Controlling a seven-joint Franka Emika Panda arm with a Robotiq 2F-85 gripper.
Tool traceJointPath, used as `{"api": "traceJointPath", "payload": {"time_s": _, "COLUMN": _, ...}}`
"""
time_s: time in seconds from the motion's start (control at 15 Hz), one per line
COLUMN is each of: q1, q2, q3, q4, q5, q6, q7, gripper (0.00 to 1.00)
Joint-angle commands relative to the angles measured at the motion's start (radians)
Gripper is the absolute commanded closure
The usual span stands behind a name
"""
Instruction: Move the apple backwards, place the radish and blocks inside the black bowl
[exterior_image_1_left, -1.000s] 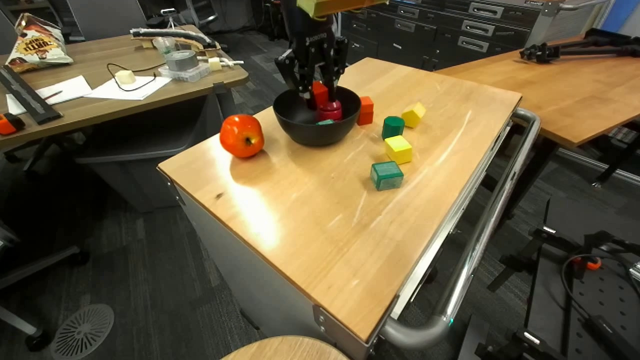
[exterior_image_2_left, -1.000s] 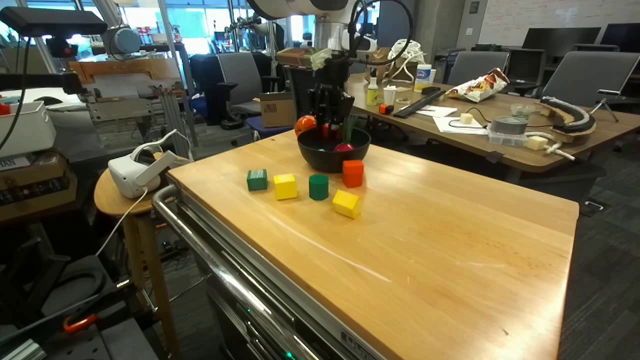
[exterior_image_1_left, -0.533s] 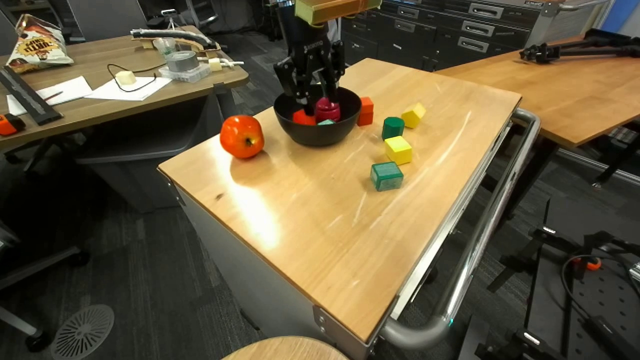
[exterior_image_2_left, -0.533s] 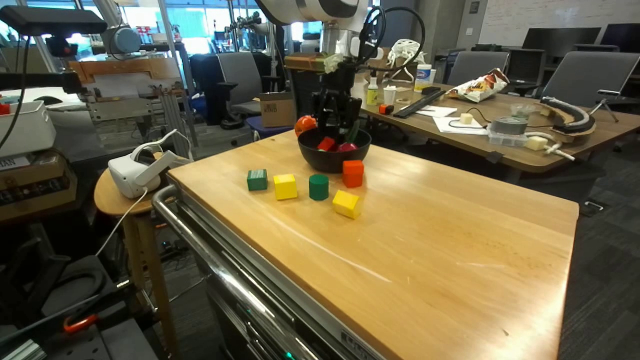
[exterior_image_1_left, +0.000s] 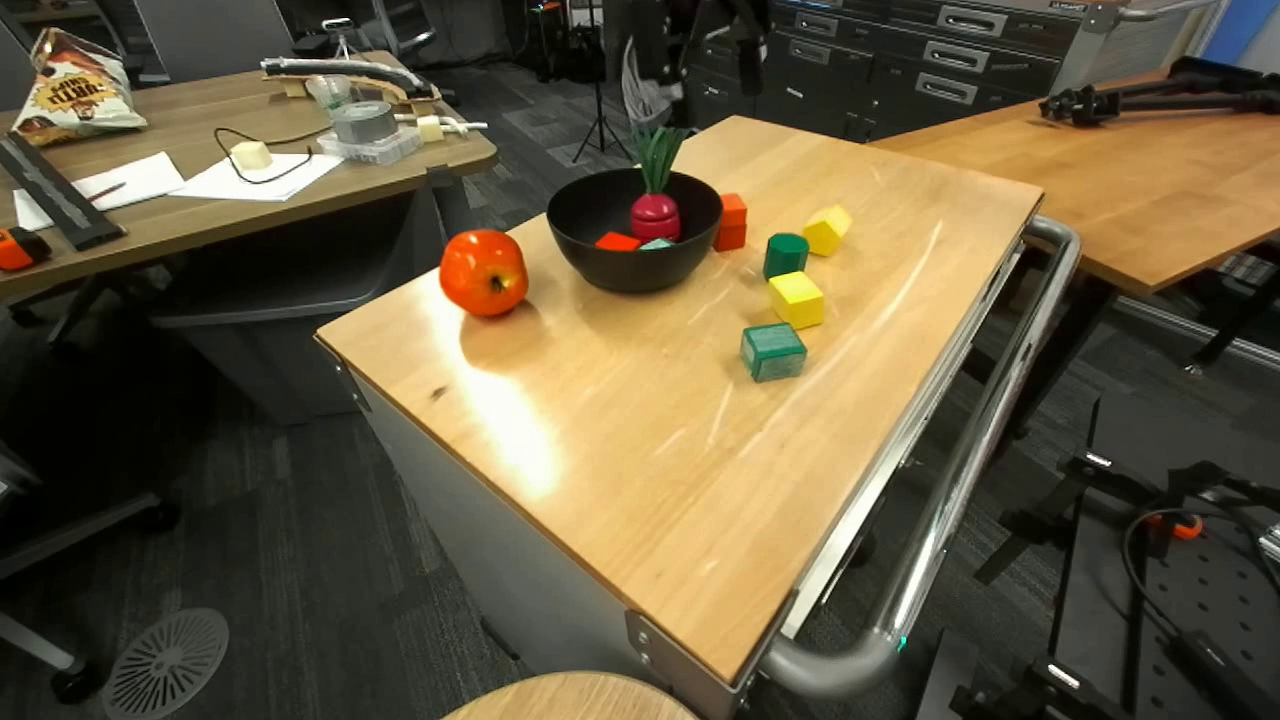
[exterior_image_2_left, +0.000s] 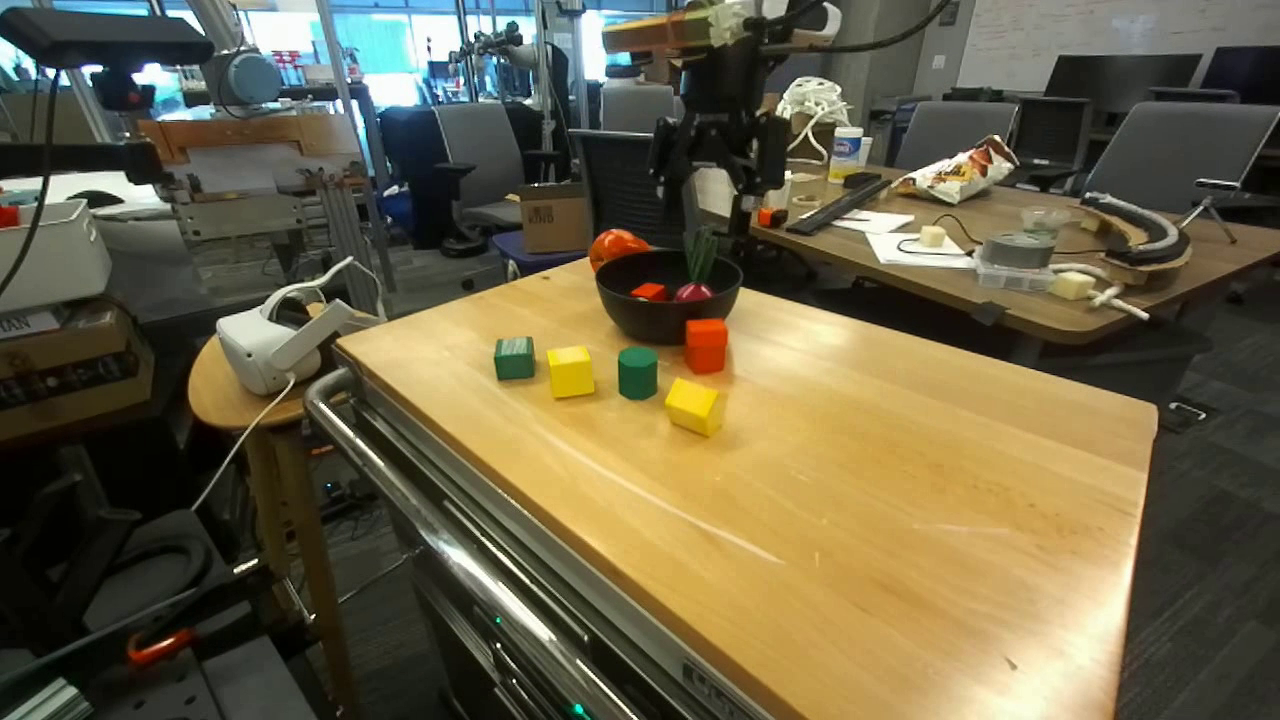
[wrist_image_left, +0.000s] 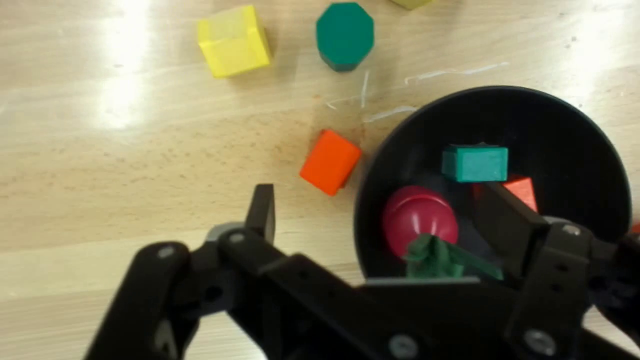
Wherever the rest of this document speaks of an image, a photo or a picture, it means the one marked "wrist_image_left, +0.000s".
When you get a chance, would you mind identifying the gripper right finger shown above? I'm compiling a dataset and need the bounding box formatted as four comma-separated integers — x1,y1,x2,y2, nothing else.
475,181,640,360

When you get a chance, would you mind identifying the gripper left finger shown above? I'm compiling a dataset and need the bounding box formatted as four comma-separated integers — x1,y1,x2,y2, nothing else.
82,183,401,360

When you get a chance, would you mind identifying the red radish with green leaves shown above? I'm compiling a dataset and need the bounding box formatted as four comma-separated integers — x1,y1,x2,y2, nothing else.
383,185,504,281

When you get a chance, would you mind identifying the black bowl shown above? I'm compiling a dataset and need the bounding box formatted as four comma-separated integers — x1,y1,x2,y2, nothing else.
353,85,633,287

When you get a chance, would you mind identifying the red block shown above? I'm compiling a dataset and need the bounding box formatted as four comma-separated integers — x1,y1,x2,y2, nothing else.
472,176,539,214

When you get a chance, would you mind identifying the teal rectangular block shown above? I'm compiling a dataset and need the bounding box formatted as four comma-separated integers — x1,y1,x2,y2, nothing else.
441,143,510,183

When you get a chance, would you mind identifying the orange cube block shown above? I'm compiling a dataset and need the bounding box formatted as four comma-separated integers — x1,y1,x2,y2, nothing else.
299,129,363,197

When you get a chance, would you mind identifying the yellow cube block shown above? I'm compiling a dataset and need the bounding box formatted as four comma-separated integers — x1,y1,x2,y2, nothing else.
196,4,273,79

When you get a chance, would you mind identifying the green octagonal block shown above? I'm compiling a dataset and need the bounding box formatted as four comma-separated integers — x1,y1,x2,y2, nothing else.
315,2,375,73

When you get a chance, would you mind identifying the olive yellow block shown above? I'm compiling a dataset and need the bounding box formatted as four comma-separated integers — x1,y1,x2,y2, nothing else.
390,0,437,11

